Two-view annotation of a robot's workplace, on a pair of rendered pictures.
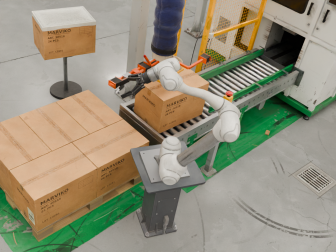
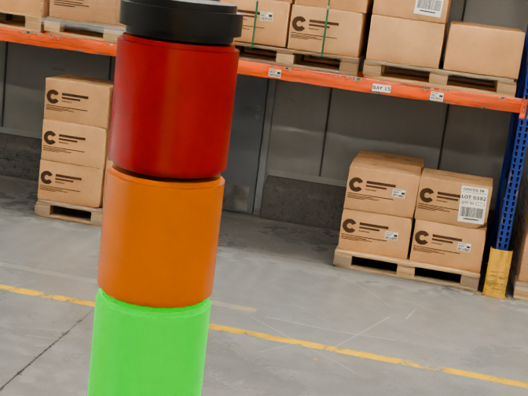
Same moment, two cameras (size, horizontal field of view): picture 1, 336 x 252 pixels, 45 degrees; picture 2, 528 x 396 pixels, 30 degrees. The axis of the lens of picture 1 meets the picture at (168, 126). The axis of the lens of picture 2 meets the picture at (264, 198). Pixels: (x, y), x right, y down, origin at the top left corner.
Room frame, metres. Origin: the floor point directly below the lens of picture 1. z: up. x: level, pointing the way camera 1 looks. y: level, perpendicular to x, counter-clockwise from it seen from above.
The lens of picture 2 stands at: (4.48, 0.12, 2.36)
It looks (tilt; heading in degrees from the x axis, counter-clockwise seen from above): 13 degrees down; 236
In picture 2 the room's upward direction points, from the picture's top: 7 degrees clockwise
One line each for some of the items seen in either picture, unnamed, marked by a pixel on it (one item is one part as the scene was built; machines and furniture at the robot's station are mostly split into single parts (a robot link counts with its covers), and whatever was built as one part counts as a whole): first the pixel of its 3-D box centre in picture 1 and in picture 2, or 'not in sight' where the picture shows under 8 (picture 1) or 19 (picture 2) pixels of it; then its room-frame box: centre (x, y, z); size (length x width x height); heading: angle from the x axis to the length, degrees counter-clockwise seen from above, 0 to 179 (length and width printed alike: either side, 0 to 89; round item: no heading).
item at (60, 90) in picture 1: (65, 70); not in sight; (4.14, 1.35, 0.31); 0.40 x 0.40 x 0.62
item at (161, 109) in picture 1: (170, 97); not in sight; (3.34, 0.02, 0.75); 0.60 x 0.40 x 0.40; 137
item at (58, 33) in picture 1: (64, 32); not in sight; (4.14, 1.35, 0.82); 0.60 x 0.40 x 0.40; 126
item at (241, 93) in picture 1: (257, 87); not in sight; (4.05, -0.94, 0.60); 1.60 x 0.10 x 0.09; 140
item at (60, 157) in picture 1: (66, 151); not in sight; (2.73, 0.91, 0.34); 1.20 x 1.00 x 0.40; 140
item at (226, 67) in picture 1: (222, 66); not in sight; (4.40, -0.53, 0.60); 1.60 x 0.10 x 0.09; 140
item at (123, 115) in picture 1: (141, 132); not in sight; (3.06, 0.25, 0.48); 0.70 x 0.03 x 0.15; 50
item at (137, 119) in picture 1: (142, 124); not in sight; (3.06, 0.24, 0.58); 0.70 x 0.03 x 0.06; 50
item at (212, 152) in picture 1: (217, 136); not in sight; (3.18, -0.51, 0.50); 0.07 x 0.07 x 1.00; 50
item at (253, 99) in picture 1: (240, 107); not in sight; (3.74, -0.76, 0.50); 2.31 x 0.05 x 0.19; 140
